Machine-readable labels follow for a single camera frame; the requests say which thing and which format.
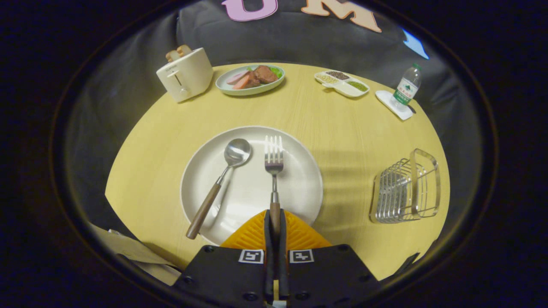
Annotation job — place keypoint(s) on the brown meat piece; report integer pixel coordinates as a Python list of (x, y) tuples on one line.
[(265, 74)]

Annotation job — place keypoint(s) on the red sausage slice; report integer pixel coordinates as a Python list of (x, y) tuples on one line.
[(243, 82)]

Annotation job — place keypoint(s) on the beige clothing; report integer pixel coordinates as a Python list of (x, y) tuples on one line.
[(128, 248)]

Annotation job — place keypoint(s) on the white square coaster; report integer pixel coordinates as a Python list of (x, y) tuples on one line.
[(385, 99)]

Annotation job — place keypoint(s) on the clear water bottle green cap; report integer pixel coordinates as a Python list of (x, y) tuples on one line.
[(404, 90)]

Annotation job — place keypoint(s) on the large white plate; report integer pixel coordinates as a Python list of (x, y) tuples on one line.
[(252, 192)]

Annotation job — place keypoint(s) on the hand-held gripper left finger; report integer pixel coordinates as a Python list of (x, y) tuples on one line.
[(269, 265)]

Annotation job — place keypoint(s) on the white toaster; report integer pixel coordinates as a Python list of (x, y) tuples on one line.
[(188, 77)]

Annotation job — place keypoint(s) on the toast bread slice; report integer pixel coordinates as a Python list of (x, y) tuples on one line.
[(172, 55), (184, 50)]

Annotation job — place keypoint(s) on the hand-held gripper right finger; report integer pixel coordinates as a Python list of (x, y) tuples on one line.
[(283, 265)]

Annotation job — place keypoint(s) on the pink ham slice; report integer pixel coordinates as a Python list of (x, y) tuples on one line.
[(234, 78)]

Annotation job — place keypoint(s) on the white divided grain dish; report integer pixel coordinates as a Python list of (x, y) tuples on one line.
[(342, 87)]

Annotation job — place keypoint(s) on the green lettuce leaf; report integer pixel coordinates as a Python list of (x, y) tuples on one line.
[(278, 72)]

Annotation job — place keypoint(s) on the pale green food plate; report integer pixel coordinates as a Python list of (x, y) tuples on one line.
[(257, 91)]

